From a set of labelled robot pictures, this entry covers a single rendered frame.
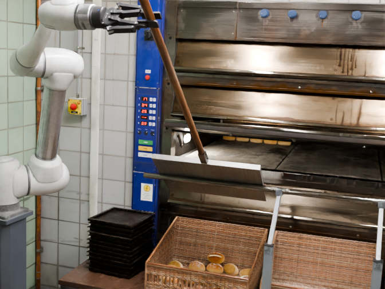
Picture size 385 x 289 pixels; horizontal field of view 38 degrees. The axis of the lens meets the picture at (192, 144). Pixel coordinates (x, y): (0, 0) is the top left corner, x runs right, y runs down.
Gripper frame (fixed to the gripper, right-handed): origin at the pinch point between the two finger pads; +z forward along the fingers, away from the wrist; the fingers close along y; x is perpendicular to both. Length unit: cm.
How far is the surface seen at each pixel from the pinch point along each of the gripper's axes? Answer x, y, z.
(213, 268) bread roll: -166, 34, 1
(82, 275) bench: -147, 55, -65
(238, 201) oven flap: -156, -4, 10
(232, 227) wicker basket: -163, 9, 8
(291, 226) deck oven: -163, 3, 41
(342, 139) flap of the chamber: -118, -29, 64
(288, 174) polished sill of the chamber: -145, -20, 37
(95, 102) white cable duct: -125, -44, -81
